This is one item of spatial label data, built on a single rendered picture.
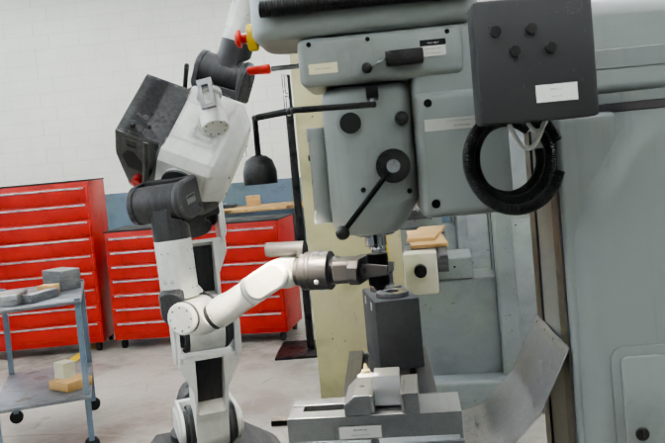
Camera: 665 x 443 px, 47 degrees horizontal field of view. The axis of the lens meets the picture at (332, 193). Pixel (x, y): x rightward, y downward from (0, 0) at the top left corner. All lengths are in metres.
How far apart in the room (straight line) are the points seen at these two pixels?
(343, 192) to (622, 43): 0.64
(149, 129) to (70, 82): 9.61
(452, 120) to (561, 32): 0.32
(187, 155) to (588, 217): 0.96
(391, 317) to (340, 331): 1.46
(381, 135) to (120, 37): 9.90
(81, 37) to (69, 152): 1.63
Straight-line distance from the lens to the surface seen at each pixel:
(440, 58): 1.60
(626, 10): 1.69
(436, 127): 1.59
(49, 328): 6.98
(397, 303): 2.07
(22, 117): 11.83
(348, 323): 3.51
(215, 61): 2.13
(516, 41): 1.36
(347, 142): 1.61
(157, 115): 2.01
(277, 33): 1.60
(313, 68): 1.59
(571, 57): 1.38
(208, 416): 2.45
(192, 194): 1.90
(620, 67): 1.67
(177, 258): 1.87
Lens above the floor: 1.49
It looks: 3 degrees down
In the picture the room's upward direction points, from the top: 5 degrees counter-clockwise
